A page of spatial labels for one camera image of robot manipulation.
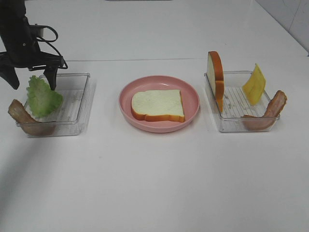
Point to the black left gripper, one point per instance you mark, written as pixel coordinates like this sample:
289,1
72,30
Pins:
27,46

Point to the green lettuce leaf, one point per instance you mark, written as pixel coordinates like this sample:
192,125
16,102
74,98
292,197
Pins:
41,99

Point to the bacon strip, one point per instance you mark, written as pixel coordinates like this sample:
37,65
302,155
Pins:
21,116
273,110

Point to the bread slice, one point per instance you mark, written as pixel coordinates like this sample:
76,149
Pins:
215,76
158,105

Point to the left clear plastic tray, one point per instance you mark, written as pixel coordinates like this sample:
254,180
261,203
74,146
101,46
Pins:
72,116

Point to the clear plastic tray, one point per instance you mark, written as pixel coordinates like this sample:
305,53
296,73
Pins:
72,116
238,115

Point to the pink round plate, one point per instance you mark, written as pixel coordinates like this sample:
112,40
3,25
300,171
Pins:
189,95

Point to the right clear plastic tray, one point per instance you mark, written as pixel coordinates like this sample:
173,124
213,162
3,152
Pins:
238,115

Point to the yellow cheese slice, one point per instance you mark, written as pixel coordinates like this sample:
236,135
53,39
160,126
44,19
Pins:
254,87

